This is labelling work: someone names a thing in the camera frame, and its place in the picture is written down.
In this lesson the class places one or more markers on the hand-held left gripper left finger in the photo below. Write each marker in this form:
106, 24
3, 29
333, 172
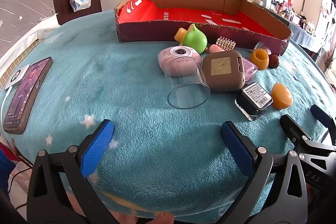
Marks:
97, 150

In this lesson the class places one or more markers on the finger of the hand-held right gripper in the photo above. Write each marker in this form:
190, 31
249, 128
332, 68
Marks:
291, 127
321, 115

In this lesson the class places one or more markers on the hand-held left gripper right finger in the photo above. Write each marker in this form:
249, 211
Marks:
236, 148

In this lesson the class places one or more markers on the amber dome-shaped piece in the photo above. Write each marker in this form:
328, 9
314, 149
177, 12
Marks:
282, 98

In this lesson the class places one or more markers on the black labelled nail polish bottle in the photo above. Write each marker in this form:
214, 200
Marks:
256, 95

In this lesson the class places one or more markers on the dark red ball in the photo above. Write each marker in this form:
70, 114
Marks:
274, 61

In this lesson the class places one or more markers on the clear glass cup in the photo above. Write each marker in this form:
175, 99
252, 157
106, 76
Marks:
189, 94

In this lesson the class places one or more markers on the purple nail polish bottle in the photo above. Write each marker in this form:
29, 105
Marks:
250, 67

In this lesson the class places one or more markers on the taupe square case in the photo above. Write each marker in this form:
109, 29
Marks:
223, 77

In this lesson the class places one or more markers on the studded rhinestone block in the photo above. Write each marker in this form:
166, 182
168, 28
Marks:
227, 43

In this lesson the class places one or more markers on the pink round mini device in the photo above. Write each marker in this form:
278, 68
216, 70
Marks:
168, 64

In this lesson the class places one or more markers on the green and yellow rubber toy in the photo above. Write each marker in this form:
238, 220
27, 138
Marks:
194, 39

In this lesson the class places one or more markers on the person's left hand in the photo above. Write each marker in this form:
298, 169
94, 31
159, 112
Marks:
163, 217

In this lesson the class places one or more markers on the table with blue cloth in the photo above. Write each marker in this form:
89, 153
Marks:
302, 29

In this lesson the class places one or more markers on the smartphone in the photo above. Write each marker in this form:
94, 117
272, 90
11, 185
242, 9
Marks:
23, 98

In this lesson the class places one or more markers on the white round charger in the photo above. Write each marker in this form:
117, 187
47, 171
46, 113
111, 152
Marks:
15, 77

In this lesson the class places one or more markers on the row of bottles and jars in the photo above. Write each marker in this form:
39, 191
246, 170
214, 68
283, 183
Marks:
286, 8

